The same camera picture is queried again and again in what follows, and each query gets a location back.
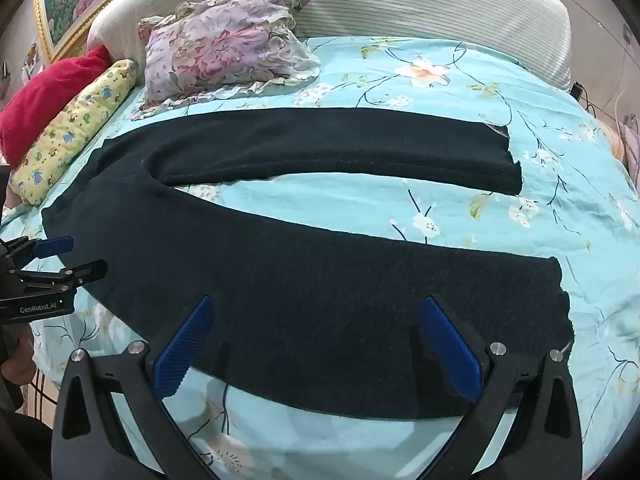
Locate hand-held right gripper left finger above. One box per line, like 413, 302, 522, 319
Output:
50, 295, 221, 480

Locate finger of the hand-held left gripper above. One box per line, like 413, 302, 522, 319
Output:
17, 259, 109, 288
0, 236, 75, 261

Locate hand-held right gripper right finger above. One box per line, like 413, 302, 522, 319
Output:
419, 295, 586, 480

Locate black pants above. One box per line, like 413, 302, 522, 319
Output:
41, 107, 573, 421

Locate person's left forearm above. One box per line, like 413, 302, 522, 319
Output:
0, 385, 55, 480

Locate person's left hand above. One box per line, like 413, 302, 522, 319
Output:
0, 337, 37, 386

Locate yellow patterned pillow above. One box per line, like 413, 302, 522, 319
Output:
10, 58, 138, 207

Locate red pillow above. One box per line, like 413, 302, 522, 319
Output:
0, 45, 112, 168

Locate turquoise floral bed sheet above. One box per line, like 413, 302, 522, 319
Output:
0, 35, 640, 480

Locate gold framed painting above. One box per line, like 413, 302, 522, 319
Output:
32, 0, 166, 66

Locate purple floral pillow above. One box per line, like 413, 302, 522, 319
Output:
131, 0, 322, 122

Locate purple cloth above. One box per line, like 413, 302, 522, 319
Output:
602, 115, 640, 186

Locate white ribbed headboard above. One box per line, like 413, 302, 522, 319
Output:
87, 0, 573, 93

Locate white cable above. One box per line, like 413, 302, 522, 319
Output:
612, 77, 632, 122

